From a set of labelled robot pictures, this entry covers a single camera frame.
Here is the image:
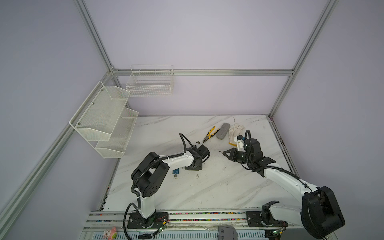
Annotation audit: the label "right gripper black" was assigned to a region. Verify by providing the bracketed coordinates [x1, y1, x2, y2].
[222, 147, 253, 165]

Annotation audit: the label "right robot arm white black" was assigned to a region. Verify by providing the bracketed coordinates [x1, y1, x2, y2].
[223, 138, 346, 239]

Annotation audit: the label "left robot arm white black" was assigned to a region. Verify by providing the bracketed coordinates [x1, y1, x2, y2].
[131, 145, 210, 220]

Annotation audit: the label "white work glove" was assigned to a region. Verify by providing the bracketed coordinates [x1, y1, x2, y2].
[229, 124, 245, 147]

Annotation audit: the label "yellow black pliers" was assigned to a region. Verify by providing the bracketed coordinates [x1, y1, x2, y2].
[203, 126, 220, 143]

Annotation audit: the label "grey fabric case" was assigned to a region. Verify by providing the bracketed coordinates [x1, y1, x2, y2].
[216, 123, 231, 140]

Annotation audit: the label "grey box at front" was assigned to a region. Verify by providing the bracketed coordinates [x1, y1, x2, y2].
[218, 226, 238, 240]

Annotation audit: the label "white mesh two-tier shelf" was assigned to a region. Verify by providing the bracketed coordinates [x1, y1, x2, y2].
[69, 82, 139, 159]

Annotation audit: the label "pink small object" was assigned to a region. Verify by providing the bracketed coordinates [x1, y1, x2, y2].
[102, 227, 118, 240]

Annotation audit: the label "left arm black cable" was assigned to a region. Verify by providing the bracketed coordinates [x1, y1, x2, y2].
[122, 132, 196, 240]

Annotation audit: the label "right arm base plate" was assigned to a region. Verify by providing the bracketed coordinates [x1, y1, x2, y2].
[246, 211, 288, 228]

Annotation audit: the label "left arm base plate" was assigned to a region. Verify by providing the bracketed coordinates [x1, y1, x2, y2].
[127, 212, 169, 229]

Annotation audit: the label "white wire basket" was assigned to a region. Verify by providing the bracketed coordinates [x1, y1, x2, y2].
[126, 65, 174, 97]

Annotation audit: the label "aluminium frame rail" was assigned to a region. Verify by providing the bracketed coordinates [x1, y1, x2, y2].
[114, 69, 294, 77]

